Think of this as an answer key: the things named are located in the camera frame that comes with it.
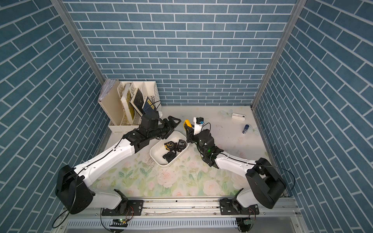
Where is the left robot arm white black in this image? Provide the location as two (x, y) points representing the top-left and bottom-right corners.
(55, 112), (181, 215)

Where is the white rectangular box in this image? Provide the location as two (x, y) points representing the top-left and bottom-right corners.
(231, 113), (246, 121)

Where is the blue cover book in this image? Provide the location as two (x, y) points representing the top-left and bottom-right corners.
(142, 97), (156, 113)

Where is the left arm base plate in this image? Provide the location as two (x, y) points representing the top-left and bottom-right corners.
(101, 200), (144, 217)

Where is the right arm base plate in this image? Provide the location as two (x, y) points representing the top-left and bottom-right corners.
(219, 198), (259, 216)

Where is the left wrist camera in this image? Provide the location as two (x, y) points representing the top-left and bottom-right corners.
(141, 111), (159, 128)

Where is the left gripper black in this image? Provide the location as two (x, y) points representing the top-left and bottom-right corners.
(147, 116), (181, 141)

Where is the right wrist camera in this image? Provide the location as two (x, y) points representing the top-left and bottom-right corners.
(193, 117), (204, 135)

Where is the aluminium mounting rail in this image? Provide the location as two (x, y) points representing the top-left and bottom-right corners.
(53, 197), (308, 233)

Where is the white and yellow book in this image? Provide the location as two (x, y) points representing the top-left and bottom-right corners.
(120, 83), (135, 125)

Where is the floral table mat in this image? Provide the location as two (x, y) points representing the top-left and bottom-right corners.
(92, 145), (250, 197)

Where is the black cover book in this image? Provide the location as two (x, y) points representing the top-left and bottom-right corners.
(130, 88), (144, 116)

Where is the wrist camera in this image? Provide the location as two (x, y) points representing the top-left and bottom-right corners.
(193, 117), (204, 135)
(141, 111), (159, 128)

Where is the round black tape measure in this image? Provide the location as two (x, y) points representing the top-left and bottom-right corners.
(176, 139), (187, 152)

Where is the white plastic file organizer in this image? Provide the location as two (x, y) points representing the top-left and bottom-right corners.
(99, 80), (162, 134)

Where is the white storage tray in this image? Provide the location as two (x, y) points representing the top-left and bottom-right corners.
(150, 131), (189, 168)

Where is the small blue bottle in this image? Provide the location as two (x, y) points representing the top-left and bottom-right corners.
(242, 124), (250, 134)

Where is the beige file folder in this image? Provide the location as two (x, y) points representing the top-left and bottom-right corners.
(98, 79), (124, 125)

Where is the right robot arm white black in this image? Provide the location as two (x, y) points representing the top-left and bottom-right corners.
(186, 129), (286, 209)

